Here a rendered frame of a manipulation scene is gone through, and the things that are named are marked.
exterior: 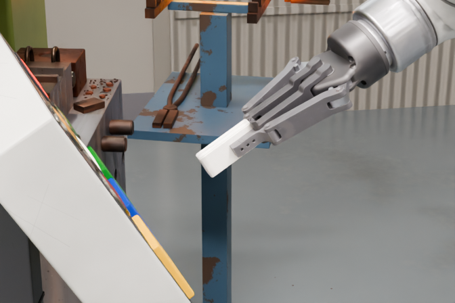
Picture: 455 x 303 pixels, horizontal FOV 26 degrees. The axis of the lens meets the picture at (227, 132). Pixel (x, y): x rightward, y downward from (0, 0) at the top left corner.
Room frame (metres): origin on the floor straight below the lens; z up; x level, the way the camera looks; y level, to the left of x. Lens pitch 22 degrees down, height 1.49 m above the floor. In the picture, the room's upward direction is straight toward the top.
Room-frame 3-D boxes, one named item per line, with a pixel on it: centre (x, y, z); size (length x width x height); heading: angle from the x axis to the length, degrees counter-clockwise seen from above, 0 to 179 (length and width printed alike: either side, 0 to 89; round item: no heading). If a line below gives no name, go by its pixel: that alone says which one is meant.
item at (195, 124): (2.08, 0.03, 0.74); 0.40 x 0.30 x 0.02; 169
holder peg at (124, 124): (1.60, 0.18, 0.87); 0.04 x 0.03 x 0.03; 86
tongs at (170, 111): (2.22, 0.10, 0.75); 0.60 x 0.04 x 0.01; 173
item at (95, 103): (1.58, 0.24, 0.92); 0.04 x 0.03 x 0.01; 134
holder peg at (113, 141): (1.53, 0.19, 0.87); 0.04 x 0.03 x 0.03; 86
